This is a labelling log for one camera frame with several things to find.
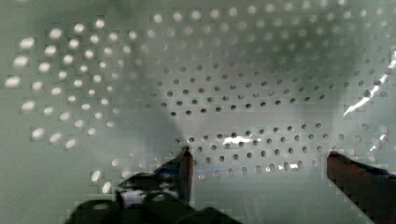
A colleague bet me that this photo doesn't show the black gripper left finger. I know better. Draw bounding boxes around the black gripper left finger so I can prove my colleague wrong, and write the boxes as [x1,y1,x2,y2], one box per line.
[115,147,193,205]

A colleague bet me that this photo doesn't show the green plastic strainer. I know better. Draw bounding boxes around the green plastic strainer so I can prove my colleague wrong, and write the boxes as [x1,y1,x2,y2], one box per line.
[1,0,395,224]

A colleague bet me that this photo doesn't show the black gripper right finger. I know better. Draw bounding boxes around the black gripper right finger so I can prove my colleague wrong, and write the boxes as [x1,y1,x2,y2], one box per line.
[327,151,396,224]

